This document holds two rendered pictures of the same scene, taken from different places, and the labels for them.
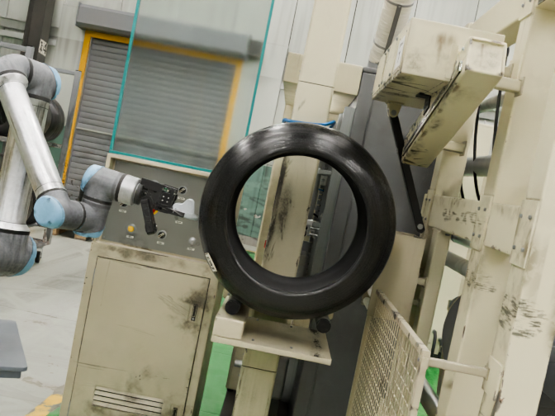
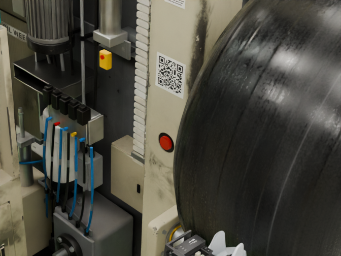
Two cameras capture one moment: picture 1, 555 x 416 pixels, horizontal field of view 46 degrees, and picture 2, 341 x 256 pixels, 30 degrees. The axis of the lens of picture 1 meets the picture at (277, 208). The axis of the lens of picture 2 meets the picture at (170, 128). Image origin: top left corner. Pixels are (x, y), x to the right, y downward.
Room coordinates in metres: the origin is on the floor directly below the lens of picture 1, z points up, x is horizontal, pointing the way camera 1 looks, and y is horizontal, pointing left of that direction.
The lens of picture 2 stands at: (1.69, 0.85, 1.81)
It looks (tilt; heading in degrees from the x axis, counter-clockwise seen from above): 33 degrees down; 310
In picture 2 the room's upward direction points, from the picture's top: 4 degrees clockwise
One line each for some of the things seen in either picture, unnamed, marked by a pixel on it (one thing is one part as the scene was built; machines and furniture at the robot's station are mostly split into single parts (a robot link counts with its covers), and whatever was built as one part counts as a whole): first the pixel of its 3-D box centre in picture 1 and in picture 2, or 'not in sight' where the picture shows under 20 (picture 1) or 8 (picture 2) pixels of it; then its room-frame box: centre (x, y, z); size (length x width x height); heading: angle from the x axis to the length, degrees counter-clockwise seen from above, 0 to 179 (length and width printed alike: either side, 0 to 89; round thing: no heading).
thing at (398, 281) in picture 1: (391, 273); not in sight; (2.35, -0.45, 1.05); 0.20 x 0.15 x 0.30; 179
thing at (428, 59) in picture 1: (427, 72); not in sight; (2.01, -0.36, 1.71); 0.61 x 0.25 x 0.15; 179
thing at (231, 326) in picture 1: (233, 315); not in sight; (2.14, 0.07, 0.84); 0.36 x 0.09 x 0.06; 179
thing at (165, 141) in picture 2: not in sight; (167, 141); (2.39, 0.01, 1.06); 0.03 x 0.02 x 0.03; 179
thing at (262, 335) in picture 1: (272, 335); not in sight; (2.14, -0.07, 0.80); 0.37 x 0.36 x 0.02; 89
